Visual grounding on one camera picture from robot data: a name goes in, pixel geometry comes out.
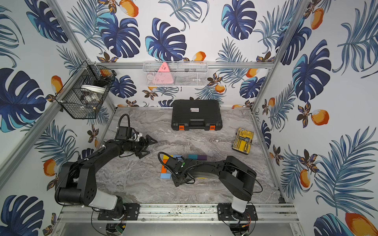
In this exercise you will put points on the black plastic tool case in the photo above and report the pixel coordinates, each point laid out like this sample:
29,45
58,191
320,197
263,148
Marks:
196,114

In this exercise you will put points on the aluminium front rail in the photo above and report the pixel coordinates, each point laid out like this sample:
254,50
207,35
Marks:
185,213

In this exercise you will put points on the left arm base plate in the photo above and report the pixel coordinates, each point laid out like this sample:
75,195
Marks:
124,211

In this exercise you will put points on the purple block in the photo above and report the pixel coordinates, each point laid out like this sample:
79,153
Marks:
202,157

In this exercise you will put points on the orange block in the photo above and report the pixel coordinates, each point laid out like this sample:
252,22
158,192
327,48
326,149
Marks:
163,170

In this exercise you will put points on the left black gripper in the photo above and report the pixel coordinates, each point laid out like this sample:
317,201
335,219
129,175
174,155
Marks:
141,145

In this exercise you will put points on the white coil in basket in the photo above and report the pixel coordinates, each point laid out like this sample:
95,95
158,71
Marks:
95,89

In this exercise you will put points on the pink triangle object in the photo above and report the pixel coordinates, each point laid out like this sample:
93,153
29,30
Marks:
163,76

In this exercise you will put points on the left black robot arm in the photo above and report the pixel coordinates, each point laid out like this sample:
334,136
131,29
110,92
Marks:
77,180

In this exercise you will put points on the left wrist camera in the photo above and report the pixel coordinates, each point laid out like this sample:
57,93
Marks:
125,133

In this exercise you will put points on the black wire basket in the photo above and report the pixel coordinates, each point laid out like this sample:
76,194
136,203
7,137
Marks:
82,104

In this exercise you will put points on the yellow screwdriver bit set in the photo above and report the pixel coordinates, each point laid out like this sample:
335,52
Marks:
243,141

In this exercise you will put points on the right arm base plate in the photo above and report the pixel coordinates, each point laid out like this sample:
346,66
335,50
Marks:
226,213

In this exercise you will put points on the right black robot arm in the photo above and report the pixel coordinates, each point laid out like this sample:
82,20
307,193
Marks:
237,177

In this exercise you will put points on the clear mesh wall shelf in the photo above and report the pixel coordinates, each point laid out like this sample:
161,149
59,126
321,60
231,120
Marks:
185,73

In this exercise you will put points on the teal block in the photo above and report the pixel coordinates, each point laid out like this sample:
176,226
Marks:
193,156

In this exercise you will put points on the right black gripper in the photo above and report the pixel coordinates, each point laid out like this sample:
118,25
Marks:
176,183

